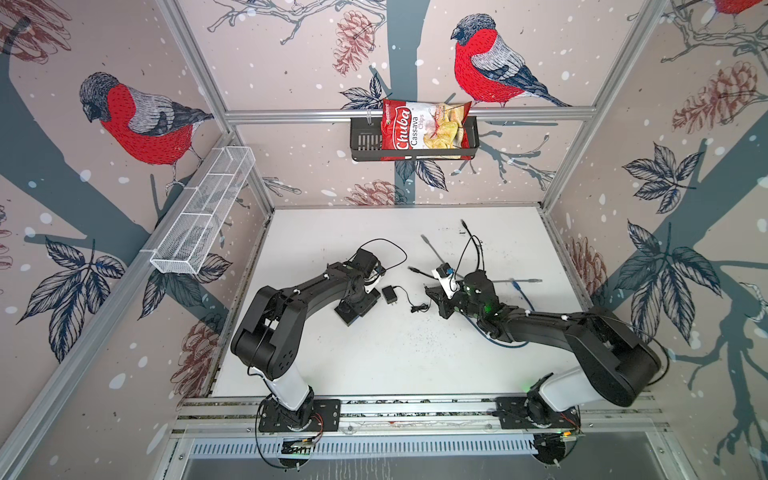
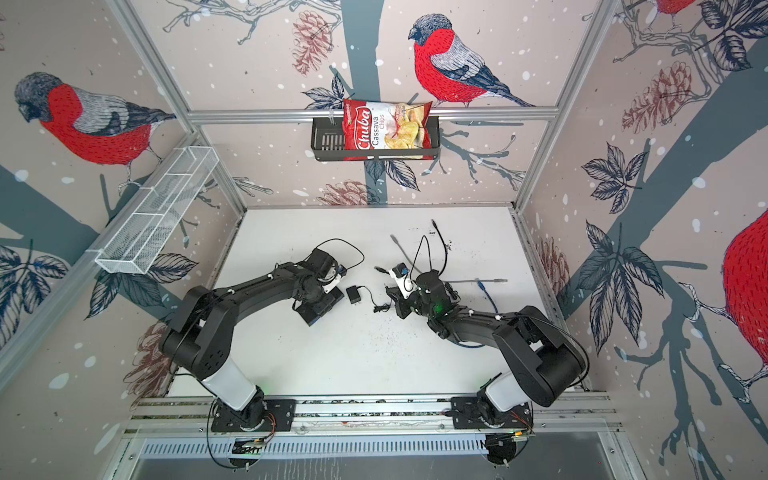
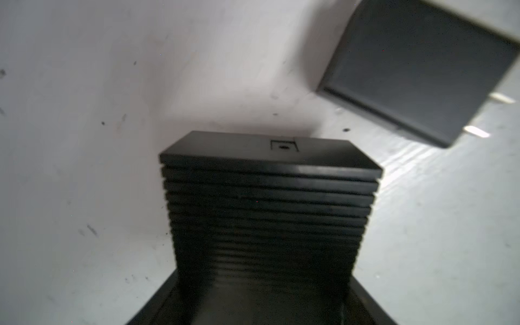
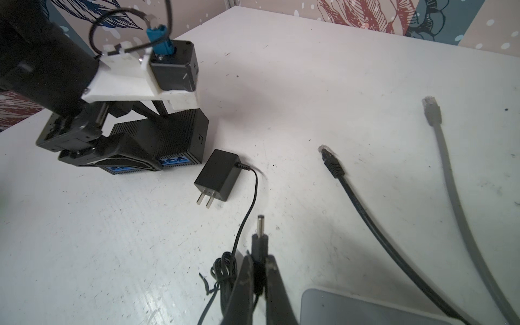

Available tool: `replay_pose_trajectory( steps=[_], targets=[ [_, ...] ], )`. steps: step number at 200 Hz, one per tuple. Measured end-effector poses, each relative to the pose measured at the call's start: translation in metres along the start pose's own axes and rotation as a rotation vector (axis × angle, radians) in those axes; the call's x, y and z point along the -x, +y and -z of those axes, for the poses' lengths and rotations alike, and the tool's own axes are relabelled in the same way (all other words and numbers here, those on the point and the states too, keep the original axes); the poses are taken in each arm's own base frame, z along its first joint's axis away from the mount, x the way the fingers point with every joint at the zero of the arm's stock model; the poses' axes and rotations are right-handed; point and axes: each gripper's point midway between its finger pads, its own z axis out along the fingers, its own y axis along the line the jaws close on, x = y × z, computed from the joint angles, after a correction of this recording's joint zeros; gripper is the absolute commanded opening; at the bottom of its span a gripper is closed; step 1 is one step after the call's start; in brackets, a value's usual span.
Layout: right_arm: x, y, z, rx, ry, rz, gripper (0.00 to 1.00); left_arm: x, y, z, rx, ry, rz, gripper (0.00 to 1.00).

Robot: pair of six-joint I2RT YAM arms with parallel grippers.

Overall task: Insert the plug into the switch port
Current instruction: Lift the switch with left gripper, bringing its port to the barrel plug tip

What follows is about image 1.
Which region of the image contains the white wire mesh shelf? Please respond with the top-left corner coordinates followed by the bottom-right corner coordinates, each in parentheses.
top-left (150, 146), bottom-right (255, 275)

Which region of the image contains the black ethernet cable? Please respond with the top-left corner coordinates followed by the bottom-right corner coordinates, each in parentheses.
top-left (409, 218), bottom-right (485, 280)

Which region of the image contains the black wall basket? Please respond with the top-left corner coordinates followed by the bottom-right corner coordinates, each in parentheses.
top-left (350, 116), bottom-right (480, 162)

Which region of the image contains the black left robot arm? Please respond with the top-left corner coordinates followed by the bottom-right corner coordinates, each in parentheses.
top-left (230, 248), bottom-right (383, 425)

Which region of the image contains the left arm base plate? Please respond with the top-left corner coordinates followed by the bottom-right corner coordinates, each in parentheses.
top-left (257, 398), bottom-right (341, 433)

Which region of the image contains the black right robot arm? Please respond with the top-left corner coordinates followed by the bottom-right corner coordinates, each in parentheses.
top-left (425, 270), bottom-right (662, 427)

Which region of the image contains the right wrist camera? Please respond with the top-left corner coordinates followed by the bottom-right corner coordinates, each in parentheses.
top-left (432, 262), bottom-right (460, 299)

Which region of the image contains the red cassava chips bag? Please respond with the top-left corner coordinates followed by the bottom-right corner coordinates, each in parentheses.
top-left (381, 100), bottom-right (472, 151)

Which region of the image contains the blue ethernet cable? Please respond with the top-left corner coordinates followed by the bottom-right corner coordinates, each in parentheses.
top-left (464, 281), bottom-right (538, 350)

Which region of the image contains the aluminium mounting rail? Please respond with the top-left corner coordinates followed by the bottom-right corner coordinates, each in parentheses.
top-left (169, 393), bottom-right (662, 439)

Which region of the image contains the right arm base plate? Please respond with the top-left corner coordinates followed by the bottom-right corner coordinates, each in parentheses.
top-left (494, 396), bottom-right (581, 430)

